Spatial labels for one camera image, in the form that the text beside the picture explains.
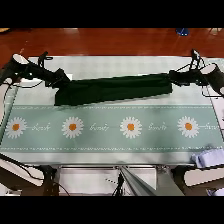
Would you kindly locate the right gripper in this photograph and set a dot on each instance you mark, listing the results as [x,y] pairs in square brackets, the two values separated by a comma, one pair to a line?
[177,77]

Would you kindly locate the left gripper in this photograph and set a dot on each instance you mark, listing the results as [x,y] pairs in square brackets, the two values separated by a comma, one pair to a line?
[60,79]

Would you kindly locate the dark green garment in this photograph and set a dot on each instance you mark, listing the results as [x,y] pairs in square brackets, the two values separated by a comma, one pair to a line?
[113,88]

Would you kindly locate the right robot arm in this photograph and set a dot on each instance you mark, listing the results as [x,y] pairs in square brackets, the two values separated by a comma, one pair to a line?
[213,76]

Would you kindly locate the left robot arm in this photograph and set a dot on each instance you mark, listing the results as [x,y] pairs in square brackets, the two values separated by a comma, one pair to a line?
[25,68]

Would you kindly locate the pale blue garment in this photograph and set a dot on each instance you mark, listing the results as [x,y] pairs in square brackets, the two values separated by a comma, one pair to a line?
[210,157]

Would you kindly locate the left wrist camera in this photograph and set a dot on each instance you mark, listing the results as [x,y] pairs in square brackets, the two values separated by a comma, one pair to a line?
[44,58]

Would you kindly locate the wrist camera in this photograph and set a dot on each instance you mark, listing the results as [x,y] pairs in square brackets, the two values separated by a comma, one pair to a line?
[196,57]
[44,58]

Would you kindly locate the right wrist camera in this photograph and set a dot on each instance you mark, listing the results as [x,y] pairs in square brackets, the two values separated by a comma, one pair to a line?
[196,57]

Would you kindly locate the silver frame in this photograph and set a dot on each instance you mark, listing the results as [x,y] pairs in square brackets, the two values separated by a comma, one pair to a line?
[140,181]

